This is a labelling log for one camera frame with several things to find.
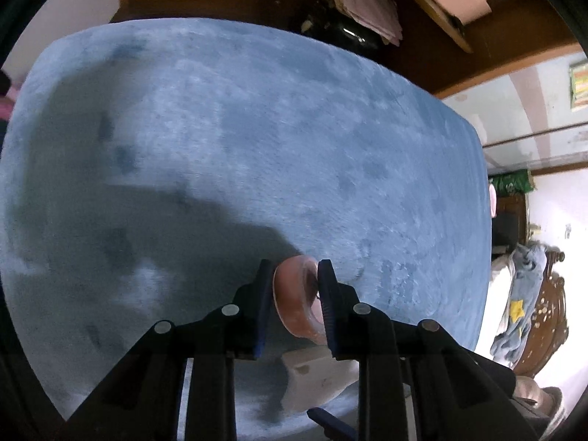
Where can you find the blue star blanket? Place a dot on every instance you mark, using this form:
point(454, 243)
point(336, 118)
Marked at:
point(529, 263)

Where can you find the wooden shelf board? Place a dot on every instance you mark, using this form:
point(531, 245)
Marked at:
point(444, 21)

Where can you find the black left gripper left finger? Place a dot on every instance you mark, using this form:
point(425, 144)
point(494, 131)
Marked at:
point(177, 382)

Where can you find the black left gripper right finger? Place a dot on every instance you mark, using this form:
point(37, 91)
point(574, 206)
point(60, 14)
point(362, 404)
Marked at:
point(413, 379)

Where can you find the white checked pillow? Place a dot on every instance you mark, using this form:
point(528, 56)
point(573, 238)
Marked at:
point(495, 315)

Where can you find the blue textured table cloth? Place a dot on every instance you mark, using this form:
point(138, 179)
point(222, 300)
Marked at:
point(150, 166)

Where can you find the white tape dispenser base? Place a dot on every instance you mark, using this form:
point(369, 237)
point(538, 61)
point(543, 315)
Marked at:
point(315, 378)

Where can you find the folded beige cloth stack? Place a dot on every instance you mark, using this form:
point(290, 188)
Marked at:
point(380, 16)

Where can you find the colourful wall poster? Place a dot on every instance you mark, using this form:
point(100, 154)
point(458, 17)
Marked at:
point(579, 85)

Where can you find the pink tape roll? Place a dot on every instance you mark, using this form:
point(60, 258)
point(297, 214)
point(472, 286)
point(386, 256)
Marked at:
point(296, 298)

